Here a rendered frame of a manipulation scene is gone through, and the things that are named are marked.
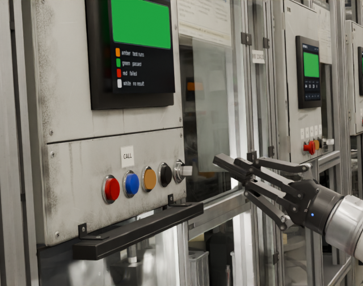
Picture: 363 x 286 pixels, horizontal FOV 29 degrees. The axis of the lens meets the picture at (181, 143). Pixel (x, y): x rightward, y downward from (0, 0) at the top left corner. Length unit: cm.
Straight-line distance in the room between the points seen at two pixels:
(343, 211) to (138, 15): 45
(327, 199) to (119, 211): 36
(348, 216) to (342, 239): 4
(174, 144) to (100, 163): 25
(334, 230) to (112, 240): 41
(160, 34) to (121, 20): 13
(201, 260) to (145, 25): 86
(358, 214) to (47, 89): 55
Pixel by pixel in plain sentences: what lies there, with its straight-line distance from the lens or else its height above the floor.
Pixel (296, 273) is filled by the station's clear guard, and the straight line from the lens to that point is 211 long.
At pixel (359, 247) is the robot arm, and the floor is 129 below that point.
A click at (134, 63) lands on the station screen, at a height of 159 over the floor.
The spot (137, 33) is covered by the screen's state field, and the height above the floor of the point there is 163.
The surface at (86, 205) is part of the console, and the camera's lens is 93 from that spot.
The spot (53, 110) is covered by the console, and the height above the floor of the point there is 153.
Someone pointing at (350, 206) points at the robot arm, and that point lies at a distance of 117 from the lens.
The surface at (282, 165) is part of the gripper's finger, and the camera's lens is 122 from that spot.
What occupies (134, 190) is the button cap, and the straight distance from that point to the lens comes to 103.
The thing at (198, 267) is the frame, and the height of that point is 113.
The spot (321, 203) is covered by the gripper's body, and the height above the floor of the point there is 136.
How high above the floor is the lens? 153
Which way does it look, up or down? 3 degrees down
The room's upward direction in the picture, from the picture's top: 3 degrees counter-clockwise
